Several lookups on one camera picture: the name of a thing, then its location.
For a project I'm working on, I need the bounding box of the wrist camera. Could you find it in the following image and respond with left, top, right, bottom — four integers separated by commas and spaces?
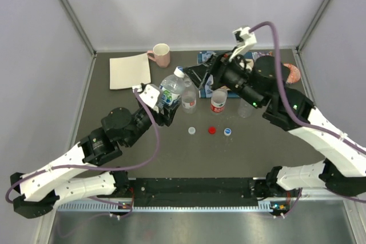
229, 26, 257, 62
132, 84, 162, 113

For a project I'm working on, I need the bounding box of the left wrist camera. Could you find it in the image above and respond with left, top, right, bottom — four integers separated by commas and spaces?
132, 84, 162, 113

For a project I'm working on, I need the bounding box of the red-cap red-label bottle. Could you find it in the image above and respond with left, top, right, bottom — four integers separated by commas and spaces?
210, 89, 228, 114

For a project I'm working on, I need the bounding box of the purple cable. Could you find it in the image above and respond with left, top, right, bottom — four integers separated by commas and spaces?
5, 88, 160, 204
248, 21, 366, 201

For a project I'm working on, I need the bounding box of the white square plate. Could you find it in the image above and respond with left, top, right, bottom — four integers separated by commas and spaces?
109, 53, 151, 90

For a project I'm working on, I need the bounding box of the clear label-free plastic bottle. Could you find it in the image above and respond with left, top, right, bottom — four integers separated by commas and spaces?
238, 99, 254, 118

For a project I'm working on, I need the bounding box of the blue white bottle cap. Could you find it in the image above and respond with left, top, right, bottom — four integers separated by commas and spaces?
224, 128, 232, 136

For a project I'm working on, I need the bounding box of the grey slotted cable duct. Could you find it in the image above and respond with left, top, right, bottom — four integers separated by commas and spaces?
57, 197, 289, 213

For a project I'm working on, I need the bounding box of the pink mug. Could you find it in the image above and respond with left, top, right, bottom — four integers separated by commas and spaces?
147, 43, 170, 68

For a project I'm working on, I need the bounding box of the small blue-cap water bottle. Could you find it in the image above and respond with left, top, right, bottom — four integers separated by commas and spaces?
160, 74, 185, 106

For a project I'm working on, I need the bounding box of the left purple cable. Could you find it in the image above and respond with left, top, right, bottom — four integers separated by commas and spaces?
5, 88, 160, 204

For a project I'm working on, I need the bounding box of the red bottle cap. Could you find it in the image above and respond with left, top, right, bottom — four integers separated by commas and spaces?
208, 126, 216, 134

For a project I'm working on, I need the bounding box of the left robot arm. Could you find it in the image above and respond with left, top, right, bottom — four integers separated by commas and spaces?
10, 103, 179, 219

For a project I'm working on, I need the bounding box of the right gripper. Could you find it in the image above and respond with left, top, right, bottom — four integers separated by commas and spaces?
182, 46, 264, 110

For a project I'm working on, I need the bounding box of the white-cap red-label bottle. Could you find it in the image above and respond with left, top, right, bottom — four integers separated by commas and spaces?
181, 77, 197, 114

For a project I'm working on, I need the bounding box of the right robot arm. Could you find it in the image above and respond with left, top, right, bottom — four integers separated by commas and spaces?
183, 52, 365, 197

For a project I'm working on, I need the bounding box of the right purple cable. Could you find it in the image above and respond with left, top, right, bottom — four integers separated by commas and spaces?
248, 21, 366, 201

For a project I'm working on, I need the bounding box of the red patterned bowl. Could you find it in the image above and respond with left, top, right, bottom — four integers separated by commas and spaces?
284, 63, 301, 84

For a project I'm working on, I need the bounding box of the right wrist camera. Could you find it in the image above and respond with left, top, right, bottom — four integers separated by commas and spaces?
229, 26, 257, 62

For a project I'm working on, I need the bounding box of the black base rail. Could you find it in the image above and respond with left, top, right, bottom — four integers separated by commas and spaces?
110, 175, 291, 207

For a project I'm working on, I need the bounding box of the blue patterned placemat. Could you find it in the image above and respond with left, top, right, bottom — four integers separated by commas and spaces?
197, 51, 261, 98

